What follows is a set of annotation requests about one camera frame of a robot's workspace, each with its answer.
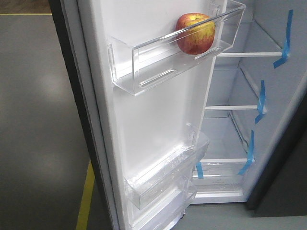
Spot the clear middle door bin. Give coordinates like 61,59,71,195
124,123,209,210

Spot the clear door bin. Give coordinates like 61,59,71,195
124,123,209,210
128,176,197,230
107,0,246,95

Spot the clear upper door bin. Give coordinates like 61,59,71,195
107,0,246,95

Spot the open white fridge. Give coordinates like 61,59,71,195
49,0,307,230

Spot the clear lower door bin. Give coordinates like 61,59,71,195
128,176,197,230

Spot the dark grey fridge neighbour cabinet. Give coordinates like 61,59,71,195
244,91,307,218

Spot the red yellow apple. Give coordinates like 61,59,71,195
176,13,215,55

